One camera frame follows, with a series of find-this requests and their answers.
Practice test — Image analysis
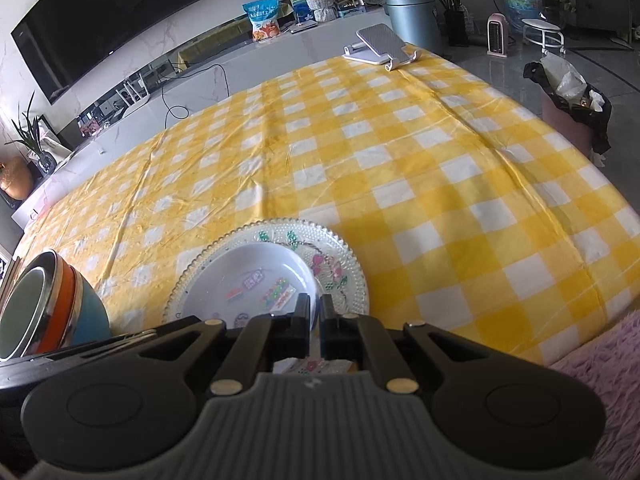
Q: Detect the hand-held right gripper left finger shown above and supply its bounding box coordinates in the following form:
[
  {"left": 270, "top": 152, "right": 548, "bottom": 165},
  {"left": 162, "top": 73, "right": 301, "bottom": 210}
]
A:
[{"left": 132, "top": 292, "right": 312, "bottom": 396}]

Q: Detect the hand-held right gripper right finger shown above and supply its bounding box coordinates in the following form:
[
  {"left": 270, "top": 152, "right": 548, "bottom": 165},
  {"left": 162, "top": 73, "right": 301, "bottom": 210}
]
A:
[{"left": 319, "top": 294, "right": 497, "bottom": 396}]

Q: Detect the clear patterned glass plate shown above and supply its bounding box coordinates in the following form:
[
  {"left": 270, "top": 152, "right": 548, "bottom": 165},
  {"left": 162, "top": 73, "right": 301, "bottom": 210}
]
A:
[{"left": 161, "top": 217, "right": 370, "bottom": 376}]

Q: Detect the orange steel bowl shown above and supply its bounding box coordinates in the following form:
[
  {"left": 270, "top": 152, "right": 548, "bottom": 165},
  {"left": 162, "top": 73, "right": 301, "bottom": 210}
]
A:
[{"left": 0, "top": 250, "right": 78, "bottom": 361}]

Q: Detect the white patterned bowl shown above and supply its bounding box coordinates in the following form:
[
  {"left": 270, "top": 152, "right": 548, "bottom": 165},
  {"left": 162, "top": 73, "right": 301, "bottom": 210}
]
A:
[{"left": 181, "top": 242, "right": 321, "bottom": 331}]

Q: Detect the teal steel bowl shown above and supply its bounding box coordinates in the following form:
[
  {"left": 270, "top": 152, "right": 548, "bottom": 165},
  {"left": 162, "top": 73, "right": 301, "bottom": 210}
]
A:
[{"left": 65, "top": 265, "right": 113, "bottom": 346}]

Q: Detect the yellow checked tablecloth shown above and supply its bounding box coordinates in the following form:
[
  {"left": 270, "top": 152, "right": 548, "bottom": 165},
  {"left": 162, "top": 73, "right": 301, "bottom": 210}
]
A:
[{"left": 12, "top": 45, "right": 640, "bottom": 368}]

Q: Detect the orange vase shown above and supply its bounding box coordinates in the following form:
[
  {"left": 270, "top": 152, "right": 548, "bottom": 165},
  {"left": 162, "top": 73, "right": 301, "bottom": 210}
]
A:
[{"left": 0, "top": 156, "right": 35, "bottom": 202}]

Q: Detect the plant in glass vase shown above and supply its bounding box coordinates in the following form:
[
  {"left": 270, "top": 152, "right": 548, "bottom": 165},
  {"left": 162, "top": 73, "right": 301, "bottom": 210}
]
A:
[{"left": 5, "top": 91, "right": 58, "bottom": 176}]

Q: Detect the white marble tv console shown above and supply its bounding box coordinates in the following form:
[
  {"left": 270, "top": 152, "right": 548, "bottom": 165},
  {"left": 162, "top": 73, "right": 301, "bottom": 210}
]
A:
[{"left": 11, "top": 0, "right": 396, "bottom": 231}]

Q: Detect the white router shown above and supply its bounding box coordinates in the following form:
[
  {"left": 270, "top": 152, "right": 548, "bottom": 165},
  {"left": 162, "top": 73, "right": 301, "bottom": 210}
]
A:
[{"left": 116, "top": 74, "right": 153, "bottom": 106}]

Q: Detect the white phone stand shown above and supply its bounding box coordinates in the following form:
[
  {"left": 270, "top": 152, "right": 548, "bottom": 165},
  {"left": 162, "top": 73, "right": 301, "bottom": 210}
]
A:
[{"left": 342, "top": 23, "right": 422, "bottom": 72}]

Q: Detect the purple fuzzy blanket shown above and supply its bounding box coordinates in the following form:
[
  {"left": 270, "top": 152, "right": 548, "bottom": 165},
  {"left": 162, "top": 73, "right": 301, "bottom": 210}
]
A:
[{"left": 547, "top": 310, "right": 640, "bottom": 480}]

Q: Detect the blue snack bag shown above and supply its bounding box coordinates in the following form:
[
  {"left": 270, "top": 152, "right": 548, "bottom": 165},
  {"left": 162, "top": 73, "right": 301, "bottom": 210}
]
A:
[{"left": 242, "top": 0, "right": 281, "bottom": 43}]

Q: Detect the white knit basket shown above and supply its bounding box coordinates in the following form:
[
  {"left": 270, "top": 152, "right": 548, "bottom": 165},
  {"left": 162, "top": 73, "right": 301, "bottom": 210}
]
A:
[{"left": 305, "top": 0, "right": 337, "bottom": 23}]

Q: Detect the grey pedal bin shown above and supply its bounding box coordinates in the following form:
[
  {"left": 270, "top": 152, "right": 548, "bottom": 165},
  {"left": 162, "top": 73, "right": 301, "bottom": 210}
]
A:
[{"left": 384, "top": 0, "right": 445, "bottom": 56}]

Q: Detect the potted plant in black pot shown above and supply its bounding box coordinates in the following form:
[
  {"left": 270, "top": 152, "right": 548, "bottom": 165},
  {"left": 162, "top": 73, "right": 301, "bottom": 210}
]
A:
[{"left": 402, "top": 0, "right": 483, "bottom": 48}]

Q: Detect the pink bin with black bag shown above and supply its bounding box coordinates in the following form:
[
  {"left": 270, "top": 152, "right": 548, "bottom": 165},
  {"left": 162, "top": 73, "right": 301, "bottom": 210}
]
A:
[{"left": 523, "top": 52, "right": 613, "bottom": 166}]

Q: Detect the pink space heater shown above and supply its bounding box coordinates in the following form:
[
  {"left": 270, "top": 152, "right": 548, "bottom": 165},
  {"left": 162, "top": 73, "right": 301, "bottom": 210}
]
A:
[{"left": 486, "top": 12, "right": 511, "bottom": 56}]

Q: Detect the black television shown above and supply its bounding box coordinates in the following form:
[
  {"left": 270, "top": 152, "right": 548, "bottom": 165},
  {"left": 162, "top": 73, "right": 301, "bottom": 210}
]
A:
[{"left": 11, "top": 0, "right": 202, "bottom": 106}]

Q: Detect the white round rolling stool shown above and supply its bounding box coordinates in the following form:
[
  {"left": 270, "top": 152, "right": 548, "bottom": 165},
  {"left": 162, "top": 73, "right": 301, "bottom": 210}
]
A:
[{"left": 521, "top": 17, "right": 567, "bottom": 58}]

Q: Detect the grey cabinet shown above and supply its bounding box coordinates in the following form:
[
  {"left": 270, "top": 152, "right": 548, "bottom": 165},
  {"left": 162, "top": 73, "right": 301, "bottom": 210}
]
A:
[{"left": 572, "top": 0, "right": 640, "bottom": 51}]

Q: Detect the black cable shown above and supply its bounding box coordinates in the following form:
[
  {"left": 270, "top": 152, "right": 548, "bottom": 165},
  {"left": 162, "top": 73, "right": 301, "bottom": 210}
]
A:
[{"left": 164, "top": 62, "right": 228, "bottom": 121}]

